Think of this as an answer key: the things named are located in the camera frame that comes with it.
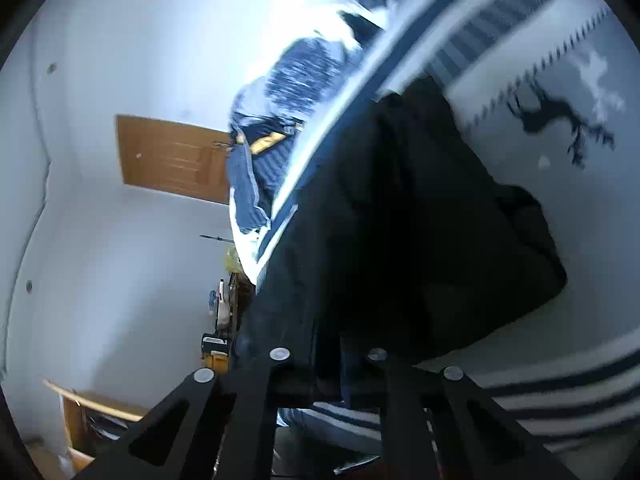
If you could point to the white and blue tree-print quilt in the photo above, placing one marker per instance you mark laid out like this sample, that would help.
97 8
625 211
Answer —
305 65

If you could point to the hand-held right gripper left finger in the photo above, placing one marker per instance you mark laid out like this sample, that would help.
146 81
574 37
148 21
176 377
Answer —
250 410

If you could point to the light wooden cabinet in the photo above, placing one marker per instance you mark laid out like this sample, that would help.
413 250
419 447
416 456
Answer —
95 405

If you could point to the wooden door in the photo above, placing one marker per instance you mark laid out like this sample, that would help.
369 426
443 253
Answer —
170 155

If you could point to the cluttered side table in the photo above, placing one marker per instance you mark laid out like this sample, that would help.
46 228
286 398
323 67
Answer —
225 310

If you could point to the thin black stand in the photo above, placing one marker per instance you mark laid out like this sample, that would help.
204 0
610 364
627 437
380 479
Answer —
215 236

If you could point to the black puffer jacket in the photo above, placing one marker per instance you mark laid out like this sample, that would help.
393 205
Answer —
400 235

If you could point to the blue pinstriped pillow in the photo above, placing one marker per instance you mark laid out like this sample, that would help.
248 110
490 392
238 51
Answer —
250 180

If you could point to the yellow plastic bag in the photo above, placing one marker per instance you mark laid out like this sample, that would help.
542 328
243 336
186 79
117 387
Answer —
231 260

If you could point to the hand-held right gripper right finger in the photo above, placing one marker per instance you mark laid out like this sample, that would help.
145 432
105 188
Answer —
360 380

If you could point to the bed with deer print sheet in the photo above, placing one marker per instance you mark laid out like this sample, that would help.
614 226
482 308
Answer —
550 185

